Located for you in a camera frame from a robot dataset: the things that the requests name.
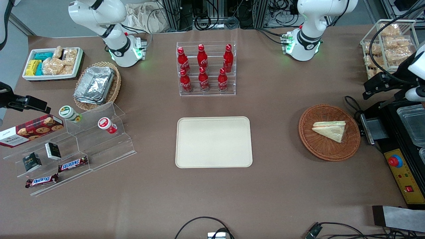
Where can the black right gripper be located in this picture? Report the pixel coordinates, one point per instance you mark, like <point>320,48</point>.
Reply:
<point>5,98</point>

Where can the clear rice cracker bag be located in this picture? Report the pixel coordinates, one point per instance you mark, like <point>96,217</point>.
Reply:
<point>58,52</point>
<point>70,56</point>
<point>53,66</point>

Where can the red tartan cookie box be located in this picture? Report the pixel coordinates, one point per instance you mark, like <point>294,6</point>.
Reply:
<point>30,131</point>

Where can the beige rectangular tray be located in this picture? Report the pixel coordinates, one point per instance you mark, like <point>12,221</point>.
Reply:
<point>212,142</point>

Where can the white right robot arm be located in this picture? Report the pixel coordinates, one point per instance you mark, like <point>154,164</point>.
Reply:
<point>119,49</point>

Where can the stack of foil containers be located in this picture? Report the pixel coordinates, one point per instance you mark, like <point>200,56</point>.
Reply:
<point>94,84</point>

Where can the brown Snickers bar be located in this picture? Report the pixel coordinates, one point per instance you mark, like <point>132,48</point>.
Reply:
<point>41,181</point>
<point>73,164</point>

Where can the clear acrylic stepped stand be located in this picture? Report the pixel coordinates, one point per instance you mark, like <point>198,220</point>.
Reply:
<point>99,149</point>

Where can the oval light wicker basket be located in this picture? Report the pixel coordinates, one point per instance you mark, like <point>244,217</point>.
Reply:
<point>116,86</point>

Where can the beige cloth bag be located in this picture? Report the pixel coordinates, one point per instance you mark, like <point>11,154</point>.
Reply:
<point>142,18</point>

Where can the red emergency stop button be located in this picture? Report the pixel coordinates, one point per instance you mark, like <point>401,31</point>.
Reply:
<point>395,161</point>

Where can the teal snack packet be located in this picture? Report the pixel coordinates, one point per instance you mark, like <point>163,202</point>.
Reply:
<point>40,69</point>
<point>43,55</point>

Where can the triangular sandwich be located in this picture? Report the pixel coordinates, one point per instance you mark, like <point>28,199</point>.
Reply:
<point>332,131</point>

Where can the yellow snack packet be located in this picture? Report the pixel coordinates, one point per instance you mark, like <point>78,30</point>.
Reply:
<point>32,67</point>

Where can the clear plastic container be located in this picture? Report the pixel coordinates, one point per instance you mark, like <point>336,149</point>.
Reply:
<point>413,122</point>

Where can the small black carton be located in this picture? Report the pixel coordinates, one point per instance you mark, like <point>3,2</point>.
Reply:
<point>53,151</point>
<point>32,162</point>

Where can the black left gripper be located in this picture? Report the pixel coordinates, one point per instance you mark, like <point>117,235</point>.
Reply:
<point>394,80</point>

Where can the red lid yogurt cup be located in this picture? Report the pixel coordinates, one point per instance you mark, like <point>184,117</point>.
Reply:
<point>105,124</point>

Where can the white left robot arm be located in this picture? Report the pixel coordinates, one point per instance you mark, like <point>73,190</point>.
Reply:
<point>308,36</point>

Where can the white rectangular snack bin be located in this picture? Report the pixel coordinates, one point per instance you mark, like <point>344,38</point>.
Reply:
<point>49,77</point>

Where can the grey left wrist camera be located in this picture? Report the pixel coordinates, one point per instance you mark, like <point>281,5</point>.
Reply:
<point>416,94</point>

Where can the black and yellow sealing machine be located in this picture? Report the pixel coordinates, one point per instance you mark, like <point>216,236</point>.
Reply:
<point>395,132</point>

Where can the round brown wicker basket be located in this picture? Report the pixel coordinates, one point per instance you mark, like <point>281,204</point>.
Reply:
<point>318,146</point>

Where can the small silver device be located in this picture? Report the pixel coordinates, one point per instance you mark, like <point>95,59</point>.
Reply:
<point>215,235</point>

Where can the green lid yogurt cup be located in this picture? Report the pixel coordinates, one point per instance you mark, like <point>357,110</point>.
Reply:
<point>68,113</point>

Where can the grey and black mat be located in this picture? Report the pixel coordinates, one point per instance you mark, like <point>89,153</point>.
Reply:
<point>398,219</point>

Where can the red cola bottle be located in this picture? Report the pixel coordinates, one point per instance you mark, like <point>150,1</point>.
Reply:
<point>182,61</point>
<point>202,58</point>
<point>203,81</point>
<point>222,82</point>
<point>185,83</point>
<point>228,59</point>

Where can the clear acrylic bottle rack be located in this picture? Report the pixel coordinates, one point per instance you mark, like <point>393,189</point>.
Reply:
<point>212,93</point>

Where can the bagged fried snack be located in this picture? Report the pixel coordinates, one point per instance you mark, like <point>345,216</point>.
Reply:
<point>377,49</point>
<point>373,71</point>
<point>396,55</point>
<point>390,30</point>
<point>396,42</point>
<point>377,61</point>

